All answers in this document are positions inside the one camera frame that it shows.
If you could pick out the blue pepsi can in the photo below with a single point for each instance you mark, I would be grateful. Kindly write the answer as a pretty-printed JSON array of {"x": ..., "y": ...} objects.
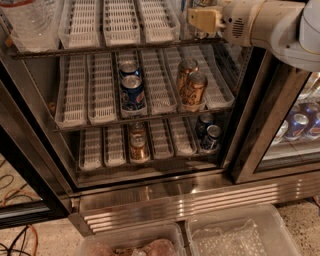
[
  {"x": 132, "y": 93},
  {"x": 128, "y": 68}
]

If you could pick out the clear plastic bin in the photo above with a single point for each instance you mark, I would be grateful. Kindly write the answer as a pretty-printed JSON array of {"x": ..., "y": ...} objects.
[
  {"x": 134, "y": 237},
  {"x": 245, "y": 231}
]

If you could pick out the dark blue can lower rear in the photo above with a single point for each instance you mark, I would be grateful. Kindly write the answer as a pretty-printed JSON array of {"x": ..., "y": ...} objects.
[{"x": 203, "y": 122}]

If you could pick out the stainless steel fridge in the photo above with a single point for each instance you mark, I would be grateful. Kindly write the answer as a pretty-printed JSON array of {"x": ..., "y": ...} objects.
[{"x": 63, "y": 128}]

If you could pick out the clear plastic bin left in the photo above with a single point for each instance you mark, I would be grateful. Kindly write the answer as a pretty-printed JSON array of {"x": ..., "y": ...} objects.
[{"x": 134, "y": 237}]

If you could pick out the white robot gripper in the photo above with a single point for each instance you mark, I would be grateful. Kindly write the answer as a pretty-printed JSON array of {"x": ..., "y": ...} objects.
[{"x": 237, "y": 23}]

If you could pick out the clear plastic bin right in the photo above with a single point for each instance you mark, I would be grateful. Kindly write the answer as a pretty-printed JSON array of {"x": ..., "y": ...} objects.
[{"x": 245, "y": 231}]

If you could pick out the Pepsi can behind glass door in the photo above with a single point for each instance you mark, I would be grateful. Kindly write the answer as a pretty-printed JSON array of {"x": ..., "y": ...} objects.
[{"x": 296, "y": 125}]

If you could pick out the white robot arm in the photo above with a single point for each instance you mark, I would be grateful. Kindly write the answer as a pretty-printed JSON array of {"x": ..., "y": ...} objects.
[{"x": 289, "y": 29}]

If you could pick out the silver plaid soda can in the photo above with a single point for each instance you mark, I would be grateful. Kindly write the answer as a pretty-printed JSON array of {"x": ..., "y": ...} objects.
[{"x": 201, "y": 18}]

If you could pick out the blue Pepsi can front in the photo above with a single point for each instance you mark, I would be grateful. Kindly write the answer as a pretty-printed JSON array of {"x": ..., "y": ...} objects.
[{"x": 132, "y": 93}]

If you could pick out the gold soda can rear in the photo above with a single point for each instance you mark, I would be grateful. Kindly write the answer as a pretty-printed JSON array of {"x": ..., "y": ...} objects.
[{"x": 185, "y": 67}]

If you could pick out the gold soda can front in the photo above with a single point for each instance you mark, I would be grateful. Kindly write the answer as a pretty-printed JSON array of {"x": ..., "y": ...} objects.
[{"x": 193, "y": 91}]

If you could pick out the brown soda can lower front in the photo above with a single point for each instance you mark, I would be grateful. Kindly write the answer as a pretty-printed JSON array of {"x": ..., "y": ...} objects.
[{"x": 138, "y": 147}]

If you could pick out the brown soda can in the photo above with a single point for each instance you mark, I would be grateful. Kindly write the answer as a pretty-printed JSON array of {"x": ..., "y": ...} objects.
[
  {"x": 138, "y": 147},
  {"x": 137, "y": 128}
]

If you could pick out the Pepsi can behind glass right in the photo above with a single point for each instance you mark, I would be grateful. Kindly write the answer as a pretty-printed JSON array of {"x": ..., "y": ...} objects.
[{"x": 313, "y": 129}]

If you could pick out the dark blue can lower front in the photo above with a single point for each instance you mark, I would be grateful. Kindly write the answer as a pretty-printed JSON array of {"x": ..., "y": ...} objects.
[{"x": 211, "y": 138}]

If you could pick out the dark blue can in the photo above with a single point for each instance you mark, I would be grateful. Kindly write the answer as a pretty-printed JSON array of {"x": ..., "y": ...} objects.
[
  {"x": 211, "y": 138},
  {"x": 203, "y": 122}
]

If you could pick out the blue Pepsi can rear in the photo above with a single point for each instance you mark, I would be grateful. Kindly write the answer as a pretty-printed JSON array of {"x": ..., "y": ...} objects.
[{"x": 128, "y": 68}]

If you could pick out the brown soda can lower rear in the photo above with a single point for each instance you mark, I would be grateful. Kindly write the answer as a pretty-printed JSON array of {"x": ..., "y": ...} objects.
[{"x": 137, "y": 128}]

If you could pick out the gold soda can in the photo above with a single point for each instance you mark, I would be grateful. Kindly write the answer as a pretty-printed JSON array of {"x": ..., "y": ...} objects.
[
  {"x": 193, "y": 91},
  {"x": 185, "y": 67}
]

